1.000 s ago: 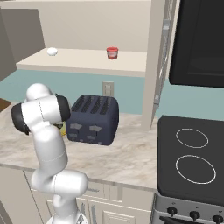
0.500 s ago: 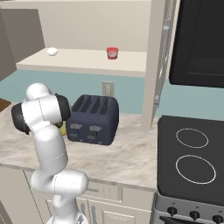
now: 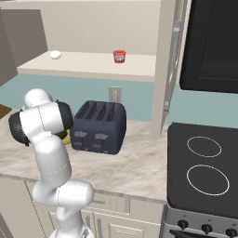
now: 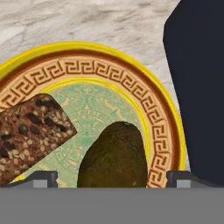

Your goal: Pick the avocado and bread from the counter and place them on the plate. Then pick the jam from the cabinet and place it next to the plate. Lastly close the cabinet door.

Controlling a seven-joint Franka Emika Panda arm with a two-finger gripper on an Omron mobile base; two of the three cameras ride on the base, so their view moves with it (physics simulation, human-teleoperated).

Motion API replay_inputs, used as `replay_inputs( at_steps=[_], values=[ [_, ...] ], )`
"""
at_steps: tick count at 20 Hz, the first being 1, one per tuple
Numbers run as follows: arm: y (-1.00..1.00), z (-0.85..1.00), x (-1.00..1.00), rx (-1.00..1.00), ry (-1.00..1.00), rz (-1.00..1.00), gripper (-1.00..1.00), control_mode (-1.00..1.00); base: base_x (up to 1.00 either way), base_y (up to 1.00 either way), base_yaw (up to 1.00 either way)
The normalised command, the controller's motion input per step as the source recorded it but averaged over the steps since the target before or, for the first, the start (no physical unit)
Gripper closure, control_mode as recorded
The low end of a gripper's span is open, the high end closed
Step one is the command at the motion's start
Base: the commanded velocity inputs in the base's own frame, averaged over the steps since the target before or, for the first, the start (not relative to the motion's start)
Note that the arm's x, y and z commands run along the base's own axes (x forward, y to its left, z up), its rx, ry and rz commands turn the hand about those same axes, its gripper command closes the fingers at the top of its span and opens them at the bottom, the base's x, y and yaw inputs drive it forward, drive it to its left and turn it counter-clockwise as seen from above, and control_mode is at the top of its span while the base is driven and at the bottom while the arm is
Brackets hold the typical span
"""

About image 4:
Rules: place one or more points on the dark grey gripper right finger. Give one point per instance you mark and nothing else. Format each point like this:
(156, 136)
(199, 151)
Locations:
(176, 176)

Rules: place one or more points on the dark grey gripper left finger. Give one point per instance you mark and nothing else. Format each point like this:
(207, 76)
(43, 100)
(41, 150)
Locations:
(46, 176)

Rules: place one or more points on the brown seeded bread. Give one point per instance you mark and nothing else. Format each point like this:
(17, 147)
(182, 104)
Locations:
(26, 137)

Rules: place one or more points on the dark green avocado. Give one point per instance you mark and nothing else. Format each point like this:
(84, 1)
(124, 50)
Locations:
(115, 157)

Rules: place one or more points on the dark navy cabinet door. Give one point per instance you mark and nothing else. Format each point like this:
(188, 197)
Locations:
(198, 87)

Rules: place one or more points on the yellow patterned plate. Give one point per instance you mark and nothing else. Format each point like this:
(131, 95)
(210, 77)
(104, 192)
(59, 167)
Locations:
(96, 84)

